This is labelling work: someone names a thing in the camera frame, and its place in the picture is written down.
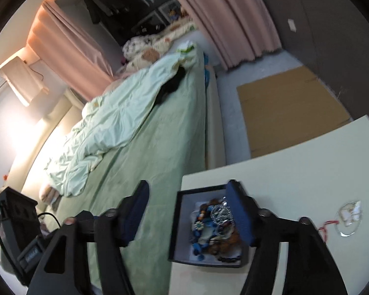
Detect brown cardboard sheet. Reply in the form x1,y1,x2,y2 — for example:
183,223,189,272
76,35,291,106
236,65,353,159

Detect red cord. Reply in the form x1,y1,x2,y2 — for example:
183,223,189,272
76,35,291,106
318,221,339,240

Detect window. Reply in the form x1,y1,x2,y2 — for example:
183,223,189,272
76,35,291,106
86,0,188,45

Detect dark hanging clothes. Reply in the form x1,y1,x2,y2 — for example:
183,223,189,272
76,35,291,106
84,0,117,25

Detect cream patterned blanket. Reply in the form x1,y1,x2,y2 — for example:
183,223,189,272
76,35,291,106
123,18,197,74

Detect grey blue bead bracelet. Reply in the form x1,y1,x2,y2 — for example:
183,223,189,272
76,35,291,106
217,251,243,264

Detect dark wardrobe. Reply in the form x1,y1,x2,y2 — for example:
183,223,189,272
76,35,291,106
249,0,369,120

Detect silver chain bracelet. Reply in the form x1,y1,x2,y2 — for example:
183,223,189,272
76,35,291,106
210,204,234,226

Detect blue beaded ornament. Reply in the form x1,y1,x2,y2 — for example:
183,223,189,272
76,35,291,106
191,210,213,260

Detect pink curtain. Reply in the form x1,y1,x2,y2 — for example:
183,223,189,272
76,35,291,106
158,0,282,71
26,0,123,103

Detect colourful printed sheet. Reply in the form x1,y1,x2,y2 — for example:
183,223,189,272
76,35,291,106
203,54,211,87

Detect white black-patterned blanket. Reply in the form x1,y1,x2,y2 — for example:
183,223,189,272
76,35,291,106
123,35,154,59

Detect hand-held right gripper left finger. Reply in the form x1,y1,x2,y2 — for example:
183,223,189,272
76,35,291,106
26,180,150,295

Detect white hanging cloth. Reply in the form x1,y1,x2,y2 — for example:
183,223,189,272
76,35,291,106
0,56,50,106

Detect white table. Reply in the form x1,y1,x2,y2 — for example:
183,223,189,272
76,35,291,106
169,114,369,295

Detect white translucent pouch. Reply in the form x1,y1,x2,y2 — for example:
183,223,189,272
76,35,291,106
337,201,363,237

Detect cream bed base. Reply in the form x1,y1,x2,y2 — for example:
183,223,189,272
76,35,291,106
204,68,226,169

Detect black garment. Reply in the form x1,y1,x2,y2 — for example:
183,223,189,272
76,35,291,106
154,66,186,105

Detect cream headboard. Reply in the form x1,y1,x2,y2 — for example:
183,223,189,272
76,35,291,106
6,89,87,191

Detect green tissue box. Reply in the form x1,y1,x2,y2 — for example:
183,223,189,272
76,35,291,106
178,41,197,56

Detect black jewelry box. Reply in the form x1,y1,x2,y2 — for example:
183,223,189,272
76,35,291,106
168,184,249,268

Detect green bed with duvet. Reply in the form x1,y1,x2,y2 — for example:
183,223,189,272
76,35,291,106
28,47,210,295

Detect light green duvet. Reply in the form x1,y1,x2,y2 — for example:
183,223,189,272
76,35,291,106
45,54,188,198

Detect pink pillow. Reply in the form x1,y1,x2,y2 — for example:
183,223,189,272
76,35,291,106
38,184,63,205

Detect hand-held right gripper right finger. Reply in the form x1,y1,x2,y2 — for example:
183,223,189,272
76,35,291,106
226,179,349,295

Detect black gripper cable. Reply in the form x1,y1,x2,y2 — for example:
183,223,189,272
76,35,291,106
37,211,60,231

